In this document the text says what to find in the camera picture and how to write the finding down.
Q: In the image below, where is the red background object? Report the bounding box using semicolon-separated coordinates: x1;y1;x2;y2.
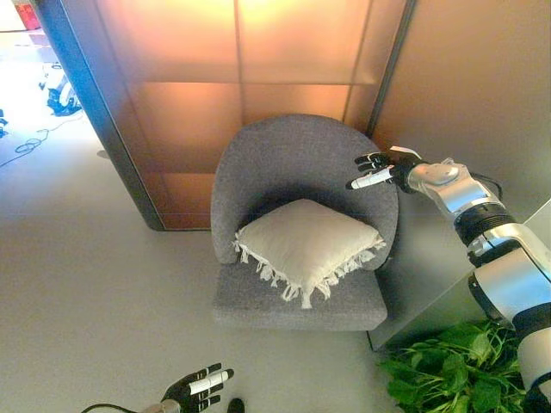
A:
10;0;40;31

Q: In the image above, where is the grey fabric armchair sofa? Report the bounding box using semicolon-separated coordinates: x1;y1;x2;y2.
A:
209;113;399;332

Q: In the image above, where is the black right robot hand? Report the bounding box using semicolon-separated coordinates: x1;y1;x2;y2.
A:
345;145;425;194

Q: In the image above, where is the thin dark floor cable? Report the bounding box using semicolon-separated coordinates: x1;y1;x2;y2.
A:
0;114;84;169

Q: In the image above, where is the green leafy plant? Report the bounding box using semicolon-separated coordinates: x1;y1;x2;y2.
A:
378;320;535;413

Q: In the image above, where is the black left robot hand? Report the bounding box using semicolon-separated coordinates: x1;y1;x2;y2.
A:
161;363;236;413

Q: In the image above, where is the white and blue floor device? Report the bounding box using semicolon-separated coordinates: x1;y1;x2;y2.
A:
38;62;84;116

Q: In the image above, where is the beige fringed pillow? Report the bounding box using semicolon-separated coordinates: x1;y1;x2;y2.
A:
232;198;387;310

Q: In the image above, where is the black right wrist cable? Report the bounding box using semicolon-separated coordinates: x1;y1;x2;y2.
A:
471;171;505;203

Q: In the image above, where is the amber partition with dark frame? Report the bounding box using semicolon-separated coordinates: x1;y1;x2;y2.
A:
34;0;418;232

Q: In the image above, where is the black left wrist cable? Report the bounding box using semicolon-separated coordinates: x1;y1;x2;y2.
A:
80;402;150;413

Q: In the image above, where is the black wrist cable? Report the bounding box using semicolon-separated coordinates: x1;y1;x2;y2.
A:
80;402;150;413
471;171;505;203

